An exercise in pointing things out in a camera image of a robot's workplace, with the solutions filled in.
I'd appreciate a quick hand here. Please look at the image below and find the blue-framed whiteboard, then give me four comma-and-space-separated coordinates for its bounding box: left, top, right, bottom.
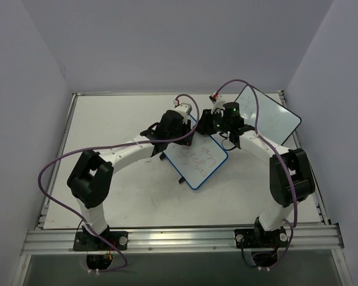
163, 132, 229, 190

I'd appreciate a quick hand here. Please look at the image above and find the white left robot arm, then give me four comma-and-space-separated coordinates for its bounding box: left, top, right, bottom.
67, 104, 192, 250

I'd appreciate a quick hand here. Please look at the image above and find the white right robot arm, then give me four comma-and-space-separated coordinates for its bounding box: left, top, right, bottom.
196, 102, 315, 246

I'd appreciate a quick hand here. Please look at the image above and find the black-framed whiteboard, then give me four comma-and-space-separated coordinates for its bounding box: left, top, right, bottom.
235, 87, 302, 144

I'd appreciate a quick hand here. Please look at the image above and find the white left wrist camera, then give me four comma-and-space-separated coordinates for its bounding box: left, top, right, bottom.
173, 100, 192, 123

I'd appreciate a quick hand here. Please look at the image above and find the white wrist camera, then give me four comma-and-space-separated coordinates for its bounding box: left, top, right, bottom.
209, 92, 226, 114
173, 100, 192, 123

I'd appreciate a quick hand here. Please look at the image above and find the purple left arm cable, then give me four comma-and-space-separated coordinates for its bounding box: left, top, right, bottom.
37, 94, 201, 273

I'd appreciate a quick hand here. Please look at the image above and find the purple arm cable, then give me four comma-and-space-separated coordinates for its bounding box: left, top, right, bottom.
37, 94, 201, 273
213, 79, 298, 271

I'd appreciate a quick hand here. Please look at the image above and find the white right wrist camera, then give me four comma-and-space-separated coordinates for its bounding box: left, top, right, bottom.
209, 92, 226, 114

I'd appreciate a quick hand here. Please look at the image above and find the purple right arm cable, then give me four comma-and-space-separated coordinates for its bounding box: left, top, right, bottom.
213, 79, 298, 271

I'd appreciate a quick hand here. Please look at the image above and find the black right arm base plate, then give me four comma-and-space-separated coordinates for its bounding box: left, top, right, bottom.
234, 228, 288, 249

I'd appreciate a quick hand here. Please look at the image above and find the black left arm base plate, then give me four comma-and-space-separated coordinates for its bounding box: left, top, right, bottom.
72, 229, 128, 251

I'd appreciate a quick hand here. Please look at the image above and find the aluminium front rail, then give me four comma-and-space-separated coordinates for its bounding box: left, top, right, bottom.
21, 223, 344, 255

